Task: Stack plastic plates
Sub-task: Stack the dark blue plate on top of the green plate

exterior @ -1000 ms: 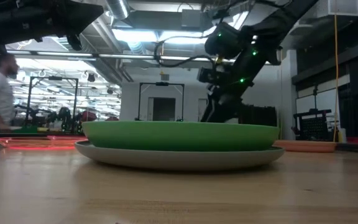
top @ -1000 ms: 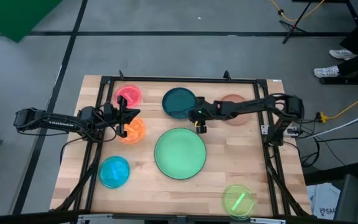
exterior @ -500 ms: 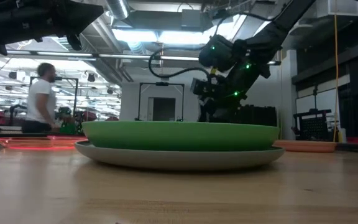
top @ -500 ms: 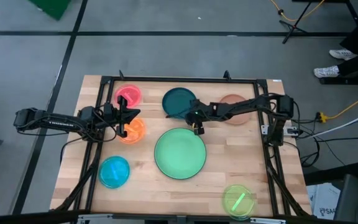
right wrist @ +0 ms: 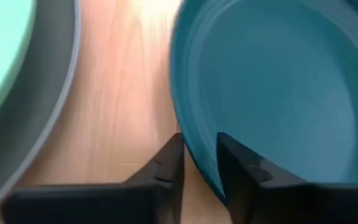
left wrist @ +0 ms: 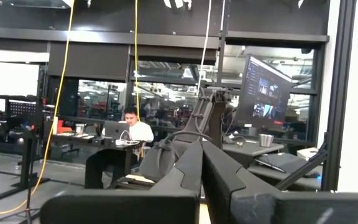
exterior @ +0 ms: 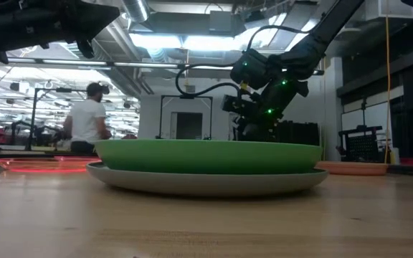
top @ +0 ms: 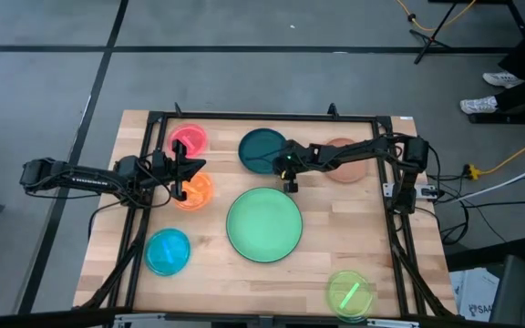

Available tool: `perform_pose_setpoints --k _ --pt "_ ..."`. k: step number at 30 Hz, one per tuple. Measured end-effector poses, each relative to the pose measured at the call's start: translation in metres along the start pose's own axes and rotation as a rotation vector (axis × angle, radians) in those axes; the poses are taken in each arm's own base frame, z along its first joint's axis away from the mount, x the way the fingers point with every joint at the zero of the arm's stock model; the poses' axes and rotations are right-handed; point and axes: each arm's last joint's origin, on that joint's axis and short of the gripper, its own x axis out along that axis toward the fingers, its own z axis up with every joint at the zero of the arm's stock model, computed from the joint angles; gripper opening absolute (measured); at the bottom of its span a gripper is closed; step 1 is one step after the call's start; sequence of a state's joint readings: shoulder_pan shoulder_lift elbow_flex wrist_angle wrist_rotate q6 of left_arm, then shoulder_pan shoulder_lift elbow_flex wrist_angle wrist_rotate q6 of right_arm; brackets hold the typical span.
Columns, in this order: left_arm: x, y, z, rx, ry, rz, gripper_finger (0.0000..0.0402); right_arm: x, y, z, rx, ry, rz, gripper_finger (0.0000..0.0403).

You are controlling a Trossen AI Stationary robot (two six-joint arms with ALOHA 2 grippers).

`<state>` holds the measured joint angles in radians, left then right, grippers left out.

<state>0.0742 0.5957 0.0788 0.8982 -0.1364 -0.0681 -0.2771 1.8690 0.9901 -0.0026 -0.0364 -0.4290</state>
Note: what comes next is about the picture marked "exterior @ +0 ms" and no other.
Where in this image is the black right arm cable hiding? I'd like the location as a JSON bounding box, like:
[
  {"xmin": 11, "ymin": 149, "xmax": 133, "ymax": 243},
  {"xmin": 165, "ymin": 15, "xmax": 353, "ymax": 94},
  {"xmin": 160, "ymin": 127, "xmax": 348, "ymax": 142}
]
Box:
[{"xmin": 175, "ymin": 62, "xmax": 243, "ymax": 100}]

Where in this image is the black wheeled cart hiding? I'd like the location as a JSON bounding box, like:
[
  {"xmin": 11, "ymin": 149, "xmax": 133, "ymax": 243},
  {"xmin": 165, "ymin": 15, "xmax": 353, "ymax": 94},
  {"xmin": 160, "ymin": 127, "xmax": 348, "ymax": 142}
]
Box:
[{"xmin": 338, "ymin": 125, "xmax": 391, "ymax": 163}]

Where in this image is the red transparent plastic plate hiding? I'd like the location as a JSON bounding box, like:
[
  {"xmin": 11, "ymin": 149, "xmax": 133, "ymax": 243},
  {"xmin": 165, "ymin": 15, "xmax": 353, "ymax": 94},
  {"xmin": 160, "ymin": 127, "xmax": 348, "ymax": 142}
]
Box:
[{"xmin": 0, "ymin": 156, "xmax": 102, "ymax": 174}]

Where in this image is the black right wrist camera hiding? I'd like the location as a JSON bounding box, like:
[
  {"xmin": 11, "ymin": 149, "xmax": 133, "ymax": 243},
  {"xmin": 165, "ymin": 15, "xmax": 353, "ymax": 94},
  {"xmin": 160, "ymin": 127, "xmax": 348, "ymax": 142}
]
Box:
[{"xmin": 222, "ymin": 93, "xmax": 256, "ymax": 116}]

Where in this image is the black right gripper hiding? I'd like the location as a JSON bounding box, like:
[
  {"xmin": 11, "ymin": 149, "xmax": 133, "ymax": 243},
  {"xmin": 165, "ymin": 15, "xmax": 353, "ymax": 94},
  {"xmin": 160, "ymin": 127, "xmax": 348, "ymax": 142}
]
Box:
[{"xmin": 233, "ymin": 107, "xmax": 283, "ymax": 141}]

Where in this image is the orange plastic plate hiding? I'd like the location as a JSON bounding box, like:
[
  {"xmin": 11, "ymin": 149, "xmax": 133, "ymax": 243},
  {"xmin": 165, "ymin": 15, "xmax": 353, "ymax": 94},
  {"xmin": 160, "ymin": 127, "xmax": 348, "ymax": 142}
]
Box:
[{"xmin": 314, "ymin": 161, "xmax": 389, "ymax": 176}]

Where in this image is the person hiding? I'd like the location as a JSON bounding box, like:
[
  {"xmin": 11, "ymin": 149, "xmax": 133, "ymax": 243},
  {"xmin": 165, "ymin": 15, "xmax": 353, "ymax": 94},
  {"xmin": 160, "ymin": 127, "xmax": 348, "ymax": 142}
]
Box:
[{"xmin": 62, "ymin": 81, "xmax": 113, "ymax": 156}]

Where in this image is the black ribbed block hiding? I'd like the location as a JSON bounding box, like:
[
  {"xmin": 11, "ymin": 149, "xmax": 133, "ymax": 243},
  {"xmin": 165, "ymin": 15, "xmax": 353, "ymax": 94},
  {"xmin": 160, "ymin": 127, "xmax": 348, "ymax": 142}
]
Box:
[{"xmin": 277, "ymin": 120, "xmax": 321, "ymax": 146}]

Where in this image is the black pole stand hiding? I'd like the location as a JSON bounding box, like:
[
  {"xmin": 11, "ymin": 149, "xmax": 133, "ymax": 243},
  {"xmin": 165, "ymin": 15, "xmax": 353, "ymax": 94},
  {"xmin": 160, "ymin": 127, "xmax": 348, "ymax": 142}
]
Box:
[{"xmin": 26, "ymin": 87, "xmax": 85, "ymax": 152}]

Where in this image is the green plastic plate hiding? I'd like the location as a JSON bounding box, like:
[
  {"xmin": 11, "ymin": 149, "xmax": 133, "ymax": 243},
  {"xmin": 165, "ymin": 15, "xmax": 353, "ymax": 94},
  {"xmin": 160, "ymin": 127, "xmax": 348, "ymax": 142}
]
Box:
[
  {"xmin": 85, "ymin": 161, "xmax": 330, "ymax": 197},
  {"xmin": 93, "ymin": 138, "xmax": 324, "ymax": 176}
]

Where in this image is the black rectangular frame stand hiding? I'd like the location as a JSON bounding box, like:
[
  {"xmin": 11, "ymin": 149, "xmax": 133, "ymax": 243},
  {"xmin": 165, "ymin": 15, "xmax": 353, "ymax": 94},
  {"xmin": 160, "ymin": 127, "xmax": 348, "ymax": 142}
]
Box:
[{"xmin": 158, "ymin": 94, "xmax": 214, "ymax": 141}]

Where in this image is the silver ventilation duct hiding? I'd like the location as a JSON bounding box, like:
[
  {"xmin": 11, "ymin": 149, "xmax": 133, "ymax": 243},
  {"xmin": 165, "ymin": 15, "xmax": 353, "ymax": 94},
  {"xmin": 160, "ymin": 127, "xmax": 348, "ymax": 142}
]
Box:
[{"xmin": 121, "ymin": 0, "xmax": 151, "ymax": 23}]

